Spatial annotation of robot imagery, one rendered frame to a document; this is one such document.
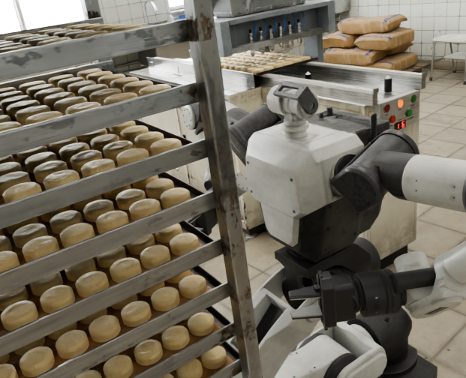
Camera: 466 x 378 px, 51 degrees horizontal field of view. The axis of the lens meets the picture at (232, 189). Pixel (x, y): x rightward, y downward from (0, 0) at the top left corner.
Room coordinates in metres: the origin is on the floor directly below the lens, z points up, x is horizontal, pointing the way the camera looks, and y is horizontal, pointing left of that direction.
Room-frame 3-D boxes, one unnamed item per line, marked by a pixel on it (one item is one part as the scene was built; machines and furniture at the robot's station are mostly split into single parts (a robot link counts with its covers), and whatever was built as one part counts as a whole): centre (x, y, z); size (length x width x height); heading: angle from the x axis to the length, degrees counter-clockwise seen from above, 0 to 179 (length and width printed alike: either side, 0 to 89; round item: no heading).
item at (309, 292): (0.80, -0.11, 0.80); 0.06 x 0.03 x 0.02; 91
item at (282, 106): (1.10, -0.16, 1.09); 0.10 x 0.07 x 0.09; 31
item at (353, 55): (5.78, -1.62, 0.32); 0.72 x 0.42 x 0.17; 42
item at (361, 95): (2.72, -0.09, 0.87); 2.01 x 0.03 x 0.07; 30
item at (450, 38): (5.27, -2.62, 0.23); 0.45 x 0.45 x 0.46; 29
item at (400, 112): (1.95, -0.71, 0.77); 0.24 x 0.04 x 0.14; 120
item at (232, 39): (2.70, -0.27, 1.01); 0.72 x 0.33 x 0.34; 120
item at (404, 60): (5.68, -1.99, 0.19); 0.72 x 0.42 x 0.15; 132
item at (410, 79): (2.87, -0.34, 0.87); 2.01 x 0.03 x 0.07; 30
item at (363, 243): (1.14, -0.24, 0.62); 0.28 x 0.13 x 0.18; 121
